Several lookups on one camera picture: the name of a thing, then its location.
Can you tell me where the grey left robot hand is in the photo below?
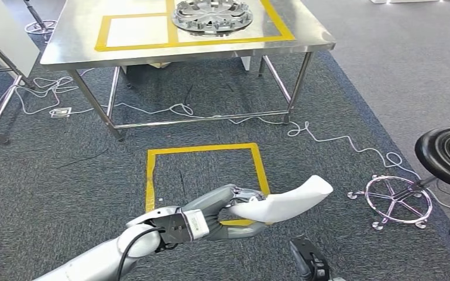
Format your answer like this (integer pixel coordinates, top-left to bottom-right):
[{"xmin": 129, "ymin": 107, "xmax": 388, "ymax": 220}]
[{"xmin": 182, "ymin": 184, "xmax": 273, "ymax": 242}]

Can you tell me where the white plastic part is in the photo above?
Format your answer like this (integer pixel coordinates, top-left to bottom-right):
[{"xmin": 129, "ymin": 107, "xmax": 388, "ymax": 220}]
[{"xmin": 228, "ymin": 175, "xmax": 334, "ymax": 225}]

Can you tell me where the yellow workbench tape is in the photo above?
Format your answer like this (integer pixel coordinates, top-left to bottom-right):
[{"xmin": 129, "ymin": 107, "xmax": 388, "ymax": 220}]
[{"xmin": 94, "ymin": 0, "xmax": 296, "ymax": 52}]

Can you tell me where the stainless steel workbench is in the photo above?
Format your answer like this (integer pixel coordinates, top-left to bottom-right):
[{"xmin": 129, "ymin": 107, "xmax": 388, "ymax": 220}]
[{"xmin": 39, "ymin": 0, "xmax": 336, "ymax": 143}]

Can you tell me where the yellow floor tape square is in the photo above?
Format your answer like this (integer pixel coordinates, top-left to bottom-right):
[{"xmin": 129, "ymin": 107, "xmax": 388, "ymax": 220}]
[{"xmin": 145, "ymin": 142, "xmax": 271, "ymax": 227}]

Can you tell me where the floor power socket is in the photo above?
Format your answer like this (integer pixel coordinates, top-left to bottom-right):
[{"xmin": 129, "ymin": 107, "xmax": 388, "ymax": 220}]
[{"xmin": 49, "ymin": 107, "xmax": 73, "ymax": 119}]

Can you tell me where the grey wheel hubcap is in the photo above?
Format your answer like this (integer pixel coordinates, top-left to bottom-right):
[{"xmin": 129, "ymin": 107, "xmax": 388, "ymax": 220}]
[{"xmin": 171, "ymin": 0, "xmax": 254, "ymax": 39}]

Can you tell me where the white panel side table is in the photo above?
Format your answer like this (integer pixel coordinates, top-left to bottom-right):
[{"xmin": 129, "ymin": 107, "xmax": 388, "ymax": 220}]
[{"xmin": 0, "ymin": 0, "xmax": 40, "ymax": 145}]

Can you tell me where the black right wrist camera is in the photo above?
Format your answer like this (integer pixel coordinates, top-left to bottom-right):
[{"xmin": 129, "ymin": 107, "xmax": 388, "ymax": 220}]
[{"xmin": 290, "ymin": 237, "xmax": 331, "ymax": 281}]

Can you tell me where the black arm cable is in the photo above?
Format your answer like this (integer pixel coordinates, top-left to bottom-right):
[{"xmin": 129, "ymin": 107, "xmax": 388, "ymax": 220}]
[{"xmin": 116, "ymin": 227, "xmax": 166, "ymax": 281}]

